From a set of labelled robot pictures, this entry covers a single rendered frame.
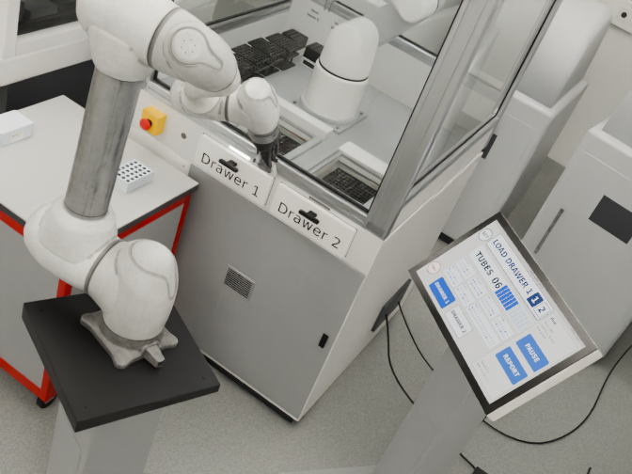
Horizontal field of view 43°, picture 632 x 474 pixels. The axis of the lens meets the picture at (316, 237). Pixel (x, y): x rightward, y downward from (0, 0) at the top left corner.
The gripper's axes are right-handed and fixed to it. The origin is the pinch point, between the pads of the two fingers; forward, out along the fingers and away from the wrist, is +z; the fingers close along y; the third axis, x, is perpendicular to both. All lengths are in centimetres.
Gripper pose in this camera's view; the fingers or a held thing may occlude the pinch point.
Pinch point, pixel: (270, 168)
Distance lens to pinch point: 241.8
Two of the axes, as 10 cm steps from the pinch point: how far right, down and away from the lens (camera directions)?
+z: 0.4, 4.2, 9.0
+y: 4.5, -8.2, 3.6
